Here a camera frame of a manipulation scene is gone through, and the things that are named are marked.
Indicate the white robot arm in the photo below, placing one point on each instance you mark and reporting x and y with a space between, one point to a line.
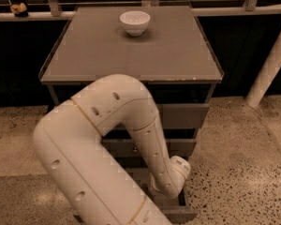
68 144

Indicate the grey top drawer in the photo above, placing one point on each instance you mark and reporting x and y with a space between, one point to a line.
184 116

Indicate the grey drawer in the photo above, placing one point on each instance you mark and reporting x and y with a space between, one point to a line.
177 210
180 142
184 116

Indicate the grey middle drawer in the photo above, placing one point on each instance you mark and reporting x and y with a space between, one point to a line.
180 142

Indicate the grey drawer cabinet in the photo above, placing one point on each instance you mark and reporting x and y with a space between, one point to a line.
173 57

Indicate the grey bottom drawer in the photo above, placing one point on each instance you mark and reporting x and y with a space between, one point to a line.
177 210

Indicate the white ceramic bowl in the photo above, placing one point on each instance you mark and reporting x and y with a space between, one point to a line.
135 22

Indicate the white diagonal pole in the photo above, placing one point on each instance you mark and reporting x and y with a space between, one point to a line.
266 76

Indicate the small yellow black object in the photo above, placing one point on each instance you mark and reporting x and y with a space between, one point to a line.
19 10

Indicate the metal railing frame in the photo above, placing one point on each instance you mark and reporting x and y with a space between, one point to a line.
146 3

